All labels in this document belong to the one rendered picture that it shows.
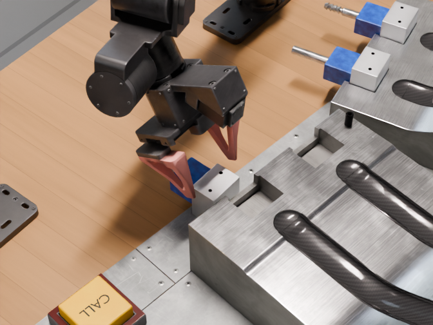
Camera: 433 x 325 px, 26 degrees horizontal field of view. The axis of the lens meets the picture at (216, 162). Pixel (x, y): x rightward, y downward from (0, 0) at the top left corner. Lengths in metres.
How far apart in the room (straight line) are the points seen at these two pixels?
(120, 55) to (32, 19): 1.76
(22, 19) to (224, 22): 1.38
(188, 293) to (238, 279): 0.09
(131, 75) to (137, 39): 0.04
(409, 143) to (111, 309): 0.45
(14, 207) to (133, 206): 0.15
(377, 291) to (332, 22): 0.54
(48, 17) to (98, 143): 1.48
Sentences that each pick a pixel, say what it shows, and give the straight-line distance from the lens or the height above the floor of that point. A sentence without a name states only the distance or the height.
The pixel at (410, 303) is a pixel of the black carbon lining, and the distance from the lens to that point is 1.01.
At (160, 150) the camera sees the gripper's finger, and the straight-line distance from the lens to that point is 1.08.
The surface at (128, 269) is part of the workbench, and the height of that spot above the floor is 0.80.
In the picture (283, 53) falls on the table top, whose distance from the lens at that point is 1.39.
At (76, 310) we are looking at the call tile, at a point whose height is 0.84.
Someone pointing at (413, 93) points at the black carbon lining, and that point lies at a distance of 1.28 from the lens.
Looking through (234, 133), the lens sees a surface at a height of 0.90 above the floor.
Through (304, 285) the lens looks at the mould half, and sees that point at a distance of 1.02.
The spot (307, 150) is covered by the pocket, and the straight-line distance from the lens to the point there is 1.17.
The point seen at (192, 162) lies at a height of 0.84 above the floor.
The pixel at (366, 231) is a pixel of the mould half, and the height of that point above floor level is 0.88.
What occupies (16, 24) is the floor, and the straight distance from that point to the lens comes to 2.72.
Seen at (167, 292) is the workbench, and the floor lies 0.80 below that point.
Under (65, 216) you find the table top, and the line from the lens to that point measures 1.19.
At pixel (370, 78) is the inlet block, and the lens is 1.25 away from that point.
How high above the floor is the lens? 1.73
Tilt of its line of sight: 49 degrees down
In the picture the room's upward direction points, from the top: straight up
